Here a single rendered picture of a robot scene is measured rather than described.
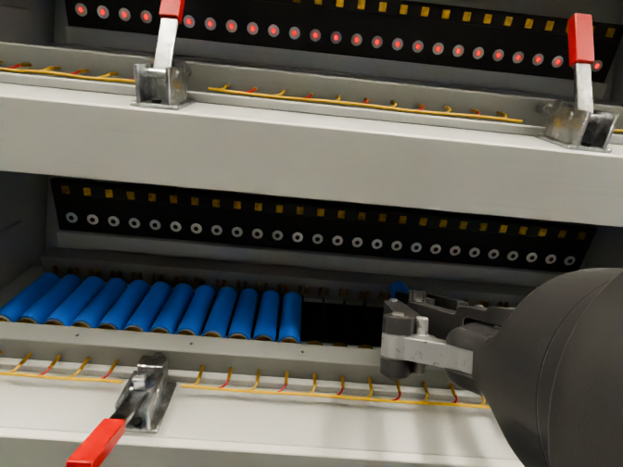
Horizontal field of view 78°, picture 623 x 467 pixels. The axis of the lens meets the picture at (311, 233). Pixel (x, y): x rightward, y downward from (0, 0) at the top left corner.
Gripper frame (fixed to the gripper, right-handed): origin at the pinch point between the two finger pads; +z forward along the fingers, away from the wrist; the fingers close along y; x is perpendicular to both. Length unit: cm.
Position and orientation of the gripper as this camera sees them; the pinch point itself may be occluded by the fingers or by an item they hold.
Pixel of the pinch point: (426, 315)
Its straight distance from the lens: 31.3
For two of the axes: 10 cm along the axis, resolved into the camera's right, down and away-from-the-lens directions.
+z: -0.4, 0.8, 10.0
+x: -0.9, 9.9, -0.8
